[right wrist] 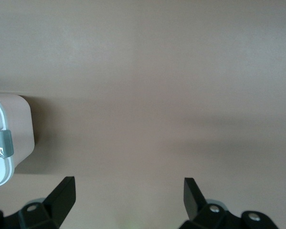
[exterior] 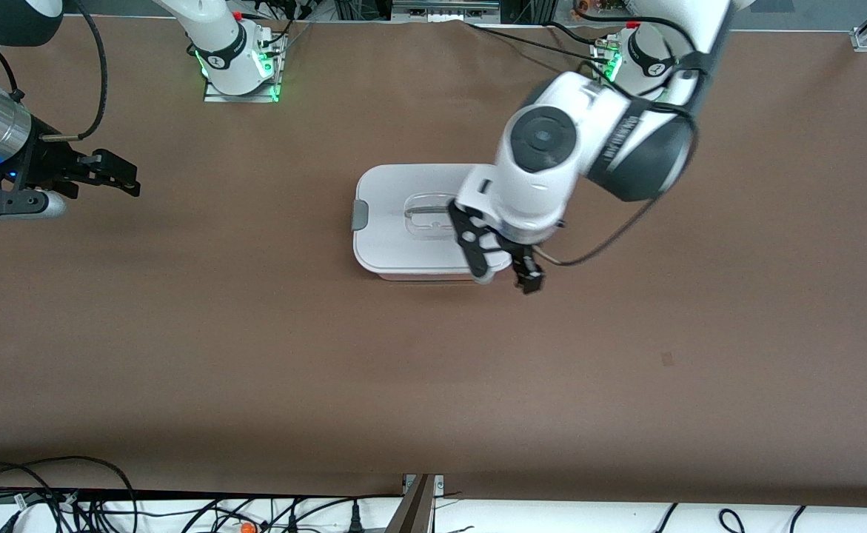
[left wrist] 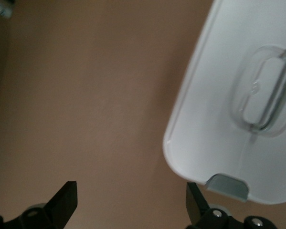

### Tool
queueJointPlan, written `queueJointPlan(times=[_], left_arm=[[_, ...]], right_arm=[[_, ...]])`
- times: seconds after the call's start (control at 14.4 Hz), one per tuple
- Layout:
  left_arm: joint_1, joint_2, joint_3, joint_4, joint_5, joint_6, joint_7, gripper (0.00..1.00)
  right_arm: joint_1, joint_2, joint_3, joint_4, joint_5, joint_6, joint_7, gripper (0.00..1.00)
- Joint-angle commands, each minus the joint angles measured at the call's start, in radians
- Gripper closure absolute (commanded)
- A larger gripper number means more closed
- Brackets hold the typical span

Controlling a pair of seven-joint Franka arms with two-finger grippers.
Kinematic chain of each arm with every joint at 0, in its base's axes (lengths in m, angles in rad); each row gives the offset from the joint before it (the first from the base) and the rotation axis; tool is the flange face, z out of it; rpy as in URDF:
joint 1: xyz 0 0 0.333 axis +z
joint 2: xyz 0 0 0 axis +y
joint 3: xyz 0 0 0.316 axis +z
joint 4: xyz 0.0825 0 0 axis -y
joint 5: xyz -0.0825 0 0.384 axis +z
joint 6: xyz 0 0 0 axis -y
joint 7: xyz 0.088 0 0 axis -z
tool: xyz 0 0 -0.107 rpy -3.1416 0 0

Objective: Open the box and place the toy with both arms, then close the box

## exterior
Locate translucent pink plastic box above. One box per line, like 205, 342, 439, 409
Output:
372, 266, 480, 283

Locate short black table cable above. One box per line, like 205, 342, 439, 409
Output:
543, 21, 619, 50

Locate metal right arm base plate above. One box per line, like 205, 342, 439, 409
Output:
203, 33, 286, 104

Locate grey metal rack device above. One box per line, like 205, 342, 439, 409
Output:
392, 0, 501, 19

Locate long black table cable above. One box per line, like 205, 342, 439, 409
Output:
465, 21, 606, 66

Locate aluminium profile with bracket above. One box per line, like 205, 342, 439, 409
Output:
385, 474, 446, 533

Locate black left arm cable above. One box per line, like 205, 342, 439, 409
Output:
535, 9, 702, 268

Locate black looped floor cable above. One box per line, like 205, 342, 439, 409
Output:
0, 456, 139, 533

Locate white box lid grey clips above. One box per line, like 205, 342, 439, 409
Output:
352, 163, 517, 275

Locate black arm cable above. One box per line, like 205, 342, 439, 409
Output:
39, 0, 109, 143
535, 9, 702, 268

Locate brown table cover sheet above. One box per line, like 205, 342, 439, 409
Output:
0, 15, 867, 512

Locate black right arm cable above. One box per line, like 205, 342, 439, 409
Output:
39, 0, 109, 143

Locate colourful background objects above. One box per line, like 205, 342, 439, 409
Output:
569, 0, 630, 20

